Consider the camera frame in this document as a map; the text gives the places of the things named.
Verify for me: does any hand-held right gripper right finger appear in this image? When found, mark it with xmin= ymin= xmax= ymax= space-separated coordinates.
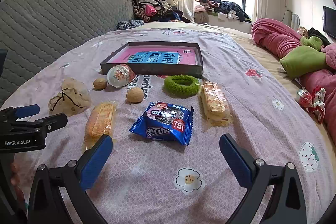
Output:
xmin=219 ymin=134 xmax=307 ymax=224

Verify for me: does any dark blue floral cloth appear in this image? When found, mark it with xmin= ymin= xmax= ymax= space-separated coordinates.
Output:
xmin=117 ymin=20 xmax=144 ymax=31

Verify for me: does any green fleece blanket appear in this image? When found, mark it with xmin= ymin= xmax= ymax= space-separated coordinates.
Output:
xmin=279 ymin=36 xmax=331 ymax=80

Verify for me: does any egg-shaped toy capsule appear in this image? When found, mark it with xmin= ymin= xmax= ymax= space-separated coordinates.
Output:
xmin=106 ymin=64 xmax=136 ymax=87

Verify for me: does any pile of mixed clothes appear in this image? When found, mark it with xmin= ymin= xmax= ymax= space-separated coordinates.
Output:
xmin=133 ymin=0 xmax=195 ymax=24

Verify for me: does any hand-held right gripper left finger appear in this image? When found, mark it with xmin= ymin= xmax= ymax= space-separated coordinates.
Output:
xmin=28 ymin=134 xmax=114 ymax=224

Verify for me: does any clear packet of crackers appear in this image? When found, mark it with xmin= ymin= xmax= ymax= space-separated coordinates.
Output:
xmin=83 ymin=101 xmax=117 ymax=148
xmin=200 ymin=81 xmax=234 ymax=127

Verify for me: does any red white candy wrapper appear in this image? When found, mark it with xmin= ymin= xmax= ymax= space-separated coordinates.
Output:
xmin=297 ymin=86 xmax=326 ymax=125

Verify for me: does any pink book with blue label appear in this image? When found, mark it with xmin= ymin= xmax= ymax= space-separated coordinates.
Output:
xmin=109 ymin=46 xmax=198 ymax=66

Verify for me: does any beige window seat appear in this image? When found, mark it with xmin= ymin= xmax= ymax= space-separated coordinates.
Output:
xmin=194 ymin=13 xmax=252 ymax=34

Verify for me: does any white metal frame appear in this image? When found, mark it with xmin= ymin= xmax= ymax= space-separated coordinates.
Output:
xmin=282 ymin=10 xmax=301 ymax=30

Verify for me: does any pink quilt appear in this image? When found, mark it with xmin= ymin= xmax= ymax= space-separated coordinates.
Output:
xmin=251 ymin=18 xmax=336 ymax=146

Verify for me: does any pile of dark clothes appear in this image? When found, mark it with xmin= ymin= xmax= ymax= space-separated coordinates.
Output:
xmin=194 ymin=0 xmax=250 ymax=22

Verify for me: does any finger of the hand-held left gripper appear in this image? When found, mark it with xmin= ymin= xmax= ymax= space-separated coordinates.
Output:
xmin=0 ymin=113 xmax=68 ymax=135
xmin=0 ymin=105 xmax=41 ymax=122

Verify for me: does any person's left hand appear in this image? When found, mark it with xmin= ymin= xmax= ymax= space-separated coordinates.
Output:
xmin=9 ymin=161 xmax=27 ymax=207

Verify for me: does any black garment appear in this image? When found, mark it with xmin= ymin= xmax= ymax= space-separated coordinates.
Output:
xmin=307 ymin=28 xmax=331 ymax=46

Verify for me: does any pink shallow box tray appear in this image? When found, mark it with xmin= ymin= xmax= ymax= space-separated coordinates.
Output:
xmin=100 ymin=42 xmax=204 ymax=78

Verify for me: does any green fuzzy hair scrunchie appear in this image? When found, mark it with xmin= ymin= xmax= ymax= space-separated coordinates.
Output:
xmin=164 ymin=75 xmax=201 ymax=97

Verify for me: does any blue cookie packet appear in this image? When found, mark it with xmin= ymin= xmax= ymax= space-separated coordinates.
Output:
xmin=129 ymin=101 xmax=194 ymax=146

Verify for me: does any grey quilted headboard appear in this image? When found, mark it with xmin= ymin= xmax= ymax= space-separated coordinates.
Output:
xmin=0 ymin=0 xmax=134 ymax=106

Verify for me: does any walnut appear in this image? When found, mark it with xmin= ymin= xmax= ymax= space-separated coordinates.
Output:
xmin=93 ymin=78 xmax=108 ymax=90
xmin=126 ymin=87 xmax=144 ymax=104

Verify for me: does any beige mesh drawstring pouch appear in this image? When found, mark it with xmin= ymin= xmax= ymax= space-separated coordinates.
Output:
xmin=48 ymin=77 xmax=92 ymax=117

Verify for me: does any black flat television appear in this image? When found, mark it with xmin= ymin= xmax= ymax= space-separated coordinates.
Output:
xmin=323 ymin=6 xmax=336 ymax=41

